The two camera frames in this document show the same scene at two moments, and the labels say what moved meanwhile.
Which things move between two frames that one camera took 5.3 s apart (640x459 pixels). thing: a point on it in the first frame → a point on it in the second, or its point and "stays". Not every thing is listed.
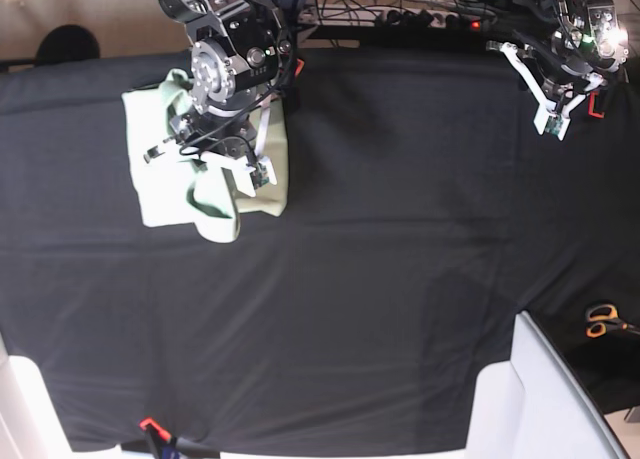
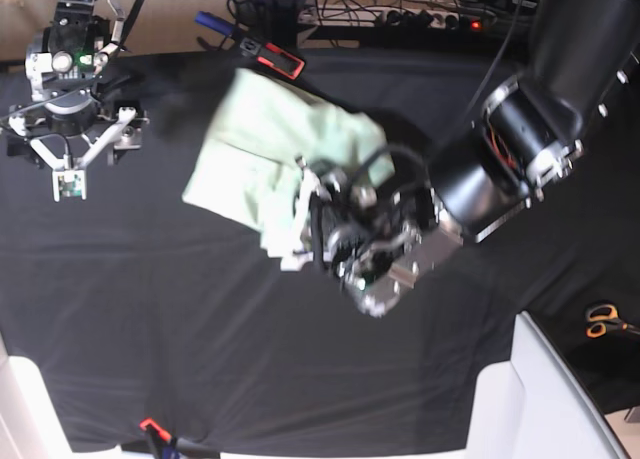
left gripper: x=236 y=131 → x=68 y=133
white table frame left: x=31 y=425 stays
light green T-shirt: x=197 y=188 → x=264 y=126
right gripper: x=559 y=97 → x=374 y=240
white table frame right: x=534 y=406 stays
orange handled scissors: x=601 y=317 stays
